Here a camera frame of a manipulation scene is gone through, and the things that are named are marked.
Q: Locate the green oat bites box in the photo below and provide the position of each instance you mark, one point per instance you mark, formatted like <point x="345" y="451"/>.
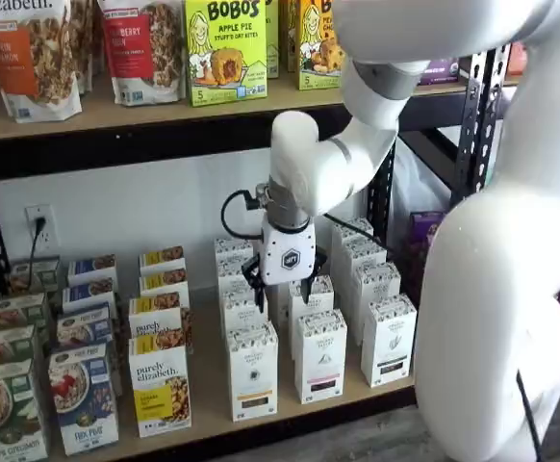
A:
<point x="272" y="38"/>
<point x="222" y="48"/>

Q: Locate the green cereal box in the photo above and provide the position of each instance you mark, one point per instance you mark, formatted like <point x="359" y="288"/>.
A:
<point x="3" y="346"/>
<point x="20" y="313"/>
<point x="6" y="414"/>
<point x="34" y="276"/>

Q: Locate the white sheet teal stripe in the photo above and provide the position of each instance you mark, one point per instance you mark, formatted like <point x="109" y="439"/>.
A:
<point x="419" y="192"/>

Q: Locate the white wall outlet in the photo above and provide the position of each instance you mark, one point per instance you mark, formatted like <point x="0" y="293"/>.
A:
<point x="46" y="214"/>

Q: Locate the reddish brown snack box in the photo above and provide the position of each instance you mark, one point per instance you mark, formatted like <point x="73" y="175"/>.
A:
<point x="516" y="60"/>

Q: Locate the black metal side beam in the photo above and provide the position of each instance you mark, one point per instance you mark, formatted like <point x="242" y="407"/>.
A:
<point x="424" y="151"/>

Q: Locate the white tea box yellow strip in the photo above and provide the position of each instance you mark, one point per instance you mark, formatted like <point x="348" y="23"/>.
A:
<point x="253" y="375"/>
<point x="241" y="308"/>
<point x="232" y="250"/>
<point x="232" y="279"/>

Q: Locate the white yellow granola box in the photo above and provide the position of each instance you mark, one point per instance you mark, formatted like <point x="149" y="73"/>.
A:
<point x="155" y="317"/>
<point x="162" y="260"/>
<point x="157" y="385"/>
<point x="164" y="284"/>

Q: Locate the black metal shelf beam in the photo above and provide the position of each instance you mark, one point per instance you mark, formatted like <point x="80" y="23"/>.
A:
<point x="116" y="154"/>

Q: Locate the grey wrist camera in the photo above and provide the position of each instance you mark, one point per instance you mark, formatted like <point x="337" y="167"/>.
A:
<point x="262" y="192"/>

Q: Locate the low wooden shelf board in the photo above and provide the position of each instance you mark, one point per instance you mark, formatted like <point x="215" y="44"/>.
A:
<point x="208" y="394"/>

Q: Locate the white granola bag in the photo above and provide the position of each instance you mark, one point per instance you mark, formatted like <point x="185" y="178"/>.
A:
<point x="87" y="43"/>

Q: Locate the yellow oat bites box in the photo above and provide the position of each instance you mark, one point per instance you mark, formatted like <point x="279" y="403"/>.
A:
<point x="316" y="48"/>

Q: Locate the white tea box black strip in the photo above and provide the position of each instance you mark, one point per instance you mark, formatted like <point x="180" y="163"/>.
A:
<point x="376" y="284"/>
<point x="364" y="252"/>
<point x="388" y="346"/>
<point x="345" y="238"/>

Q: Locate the orange label granola bag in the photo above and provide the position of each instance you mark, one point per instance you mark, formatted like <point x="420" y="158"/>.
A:
<point x="20" y="58"/>

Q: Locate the red label granola bag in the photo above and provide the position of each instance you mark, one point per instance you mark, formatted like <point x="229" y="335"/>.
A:
<point x="140" y="48"/>

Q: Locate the high wooden shelf board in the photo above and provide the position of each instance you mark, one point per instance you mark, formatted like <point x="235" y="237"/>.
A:
<point x="164" y="118"/>

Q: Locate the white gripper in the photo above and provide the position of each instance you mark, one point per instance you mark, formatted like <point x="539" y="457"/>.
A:
<point x="287" y="260"/>

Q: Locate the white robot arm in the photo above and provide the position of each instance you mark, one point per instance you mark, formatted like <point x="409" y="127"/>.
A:
<point x="491" y="289"/>

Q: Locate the white tea box pink strip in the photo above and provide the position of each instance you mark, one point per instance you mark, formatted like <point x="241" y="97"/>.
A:
<point x="321" y="361"/>
<point x="318" y="298"/>

